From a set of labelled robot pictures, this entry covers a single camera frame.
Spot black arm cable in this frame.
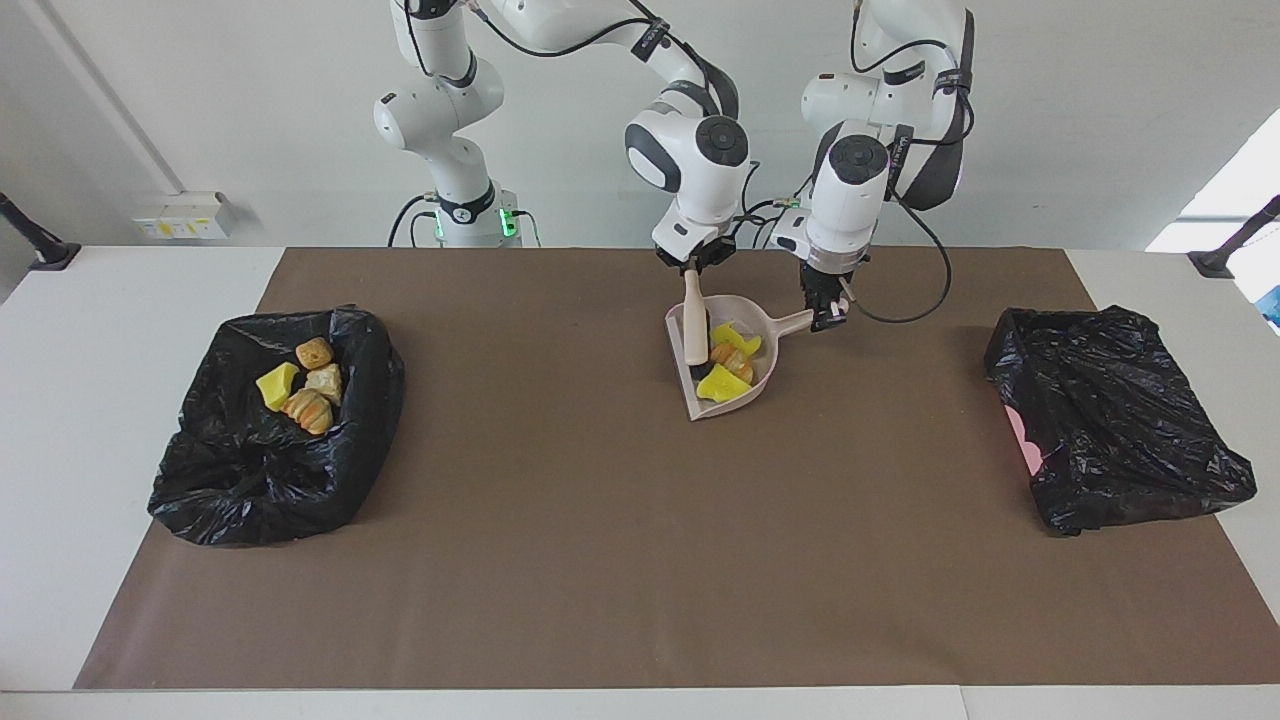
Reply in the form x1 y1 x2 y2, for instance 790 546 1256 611
470 0 761 216
850 30 976 326

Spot striped croissant piece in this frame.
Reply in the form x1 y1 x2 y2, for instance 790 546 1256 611
281 388 334 436

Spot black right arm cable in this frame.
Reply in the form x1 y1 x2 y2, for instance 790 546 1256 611
470 0 761 216

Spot white wall socket box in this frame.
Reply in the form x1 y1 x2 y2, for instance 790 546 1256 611
132 192 233 241

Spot black right base cables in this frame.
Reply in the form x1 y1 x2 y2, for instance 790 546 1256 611
388 195 543 249

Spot yellow sponge with green pad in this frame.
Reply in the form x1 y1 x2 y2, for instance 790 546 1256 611
255 362 301 411

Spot brown table mat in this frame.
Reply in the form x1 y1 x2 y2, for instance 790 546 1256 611
73 247 1280 691

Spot pale rock-like foam chunk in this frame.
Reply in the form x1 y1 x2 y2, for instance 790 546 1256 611
712 342 755 387

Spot black trash bag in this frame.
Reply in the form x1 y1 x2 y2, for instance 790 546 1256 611
984 305 1258 538
147 308 407 548

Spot pale pink plastic dustpan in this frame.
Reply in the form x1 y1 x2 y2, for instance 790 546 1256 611
665 293 816 422

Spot left black trash bag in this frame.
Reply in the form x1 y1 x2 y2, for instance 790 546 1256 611
147 308 407 548

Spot beige hand brush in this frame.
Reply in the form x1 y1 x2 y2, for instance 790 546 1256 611
682 262 713 367

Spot right black trash bag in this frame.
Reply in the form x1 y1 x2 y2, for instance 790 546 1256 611
984 305 1258 538

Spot black clamp stand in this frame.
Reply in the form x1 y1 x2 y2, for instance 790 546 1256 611
1188 195 1280 280
0 192 82 272

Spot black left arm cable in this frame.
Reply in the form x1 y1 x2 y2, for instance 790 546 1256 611
850 30 976 326

